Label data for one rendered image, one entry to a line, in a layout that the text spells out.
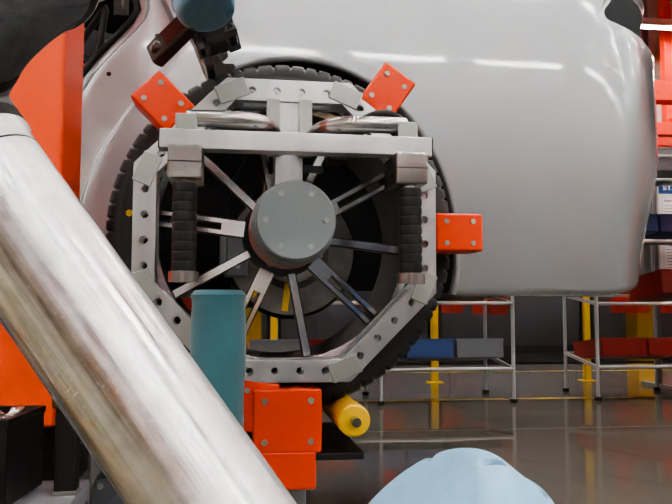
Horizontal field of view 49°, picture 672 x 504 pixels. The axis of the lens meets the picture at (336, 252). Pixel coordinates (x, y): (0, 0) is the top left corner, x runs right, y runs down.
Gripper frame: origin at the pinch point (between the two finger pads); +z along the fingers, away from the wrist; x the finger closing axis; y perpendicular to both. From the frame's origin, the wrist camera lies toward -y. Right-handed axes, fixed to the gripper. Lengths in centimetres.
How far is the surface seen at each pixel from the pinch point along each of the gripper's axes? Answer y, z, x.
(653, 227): 311, 400, 73
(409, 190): 17, -16, -51
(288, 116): 8.8, -6.5, -21.1
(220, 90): -0.6, -11.3, -13.8
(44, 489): -49, -3, -64
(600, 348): 232, 437, 17
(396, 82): 29.7, -6.1, -23.1
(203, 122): -7.0, -23.4, -29.9
